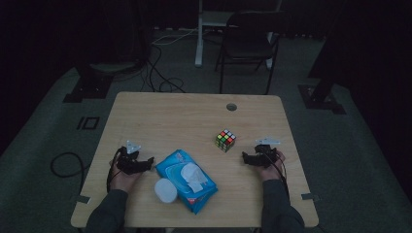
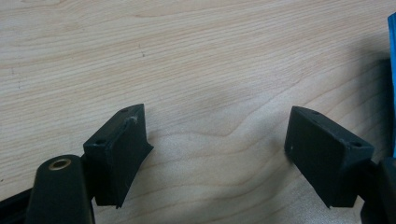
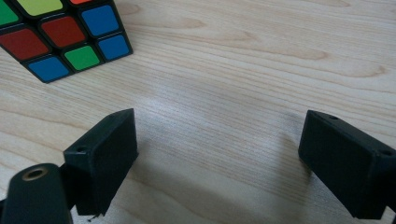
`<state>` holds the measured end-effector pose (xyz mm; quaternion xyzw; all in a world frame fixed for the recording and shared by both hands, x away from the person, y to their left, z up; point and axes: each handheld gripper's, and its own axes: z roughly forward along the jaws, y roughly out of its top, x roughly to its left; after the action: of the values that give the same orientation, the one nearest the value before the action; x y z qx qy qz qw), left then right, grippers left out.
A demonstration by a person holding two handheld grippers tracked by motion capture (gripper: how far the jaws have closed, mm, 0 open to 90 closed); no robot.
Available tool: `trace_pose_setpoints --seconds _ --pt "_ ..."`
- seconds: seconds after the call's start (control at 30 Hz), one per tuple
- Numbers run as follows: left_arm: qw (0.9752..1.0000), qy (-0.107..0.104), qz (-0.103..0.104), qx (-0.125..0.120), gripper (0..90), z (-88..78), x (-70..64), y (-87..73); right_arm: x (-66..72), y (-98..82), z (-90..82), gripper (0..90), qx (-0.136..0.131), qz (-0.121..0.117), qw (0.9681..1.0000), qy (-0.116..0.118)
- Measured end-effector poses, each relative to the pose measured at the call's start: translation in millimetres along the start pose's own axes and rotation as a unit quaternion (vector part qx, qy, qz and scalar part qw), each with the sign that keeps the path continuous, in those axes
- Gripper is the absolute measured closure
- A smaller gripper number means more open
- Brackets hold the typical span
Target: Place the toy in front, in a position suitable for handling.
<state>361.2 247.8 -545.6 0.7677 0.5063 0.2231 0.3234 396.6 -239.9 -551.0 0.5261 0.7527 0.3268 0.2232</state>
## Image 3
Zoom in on multicoloured puzzle cube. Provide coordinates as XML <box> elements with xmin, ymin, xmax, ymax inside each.
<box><xmin>0</xmin><ymin>0</ymin><xmax>134</xmax><ymax>84</ymax></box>

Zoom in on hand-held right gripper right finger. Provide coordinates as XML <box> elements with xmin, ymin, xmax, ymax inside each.
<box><xmin>297</xmin><ymin>109</ymin><xmax>396</xmax><ymax>220</ymax></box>

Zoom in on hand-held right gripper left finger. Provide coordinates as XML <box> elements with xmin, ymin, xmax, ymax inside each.
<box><xmin>60</xmin><ymin>107</ymin><xmax>139</xmax><ymax>217</ymax></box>

